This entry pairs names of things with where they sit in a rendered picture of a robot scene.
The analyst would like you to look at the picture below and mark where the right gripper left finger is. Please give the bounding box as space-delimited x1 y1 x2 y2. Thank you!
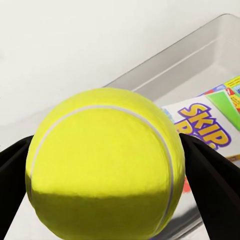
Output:
0 135 34 240

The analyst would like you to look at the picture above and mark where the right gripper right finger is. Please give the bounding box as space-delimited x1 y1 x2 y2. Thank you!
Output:
179 133 240 240

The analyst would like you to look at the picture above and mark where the board game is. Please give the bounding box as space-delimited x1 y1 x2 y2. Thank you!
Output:
211 75 240 98
160 89 240 162

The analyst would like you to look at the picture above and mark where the jigsaw puzzle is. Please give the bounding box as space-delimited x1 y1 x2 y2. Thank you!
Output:
183 175 192 194

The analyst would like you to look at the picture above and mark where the tennis ball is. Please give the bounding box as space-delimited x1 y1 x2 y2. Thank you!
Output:
25 87 186 240

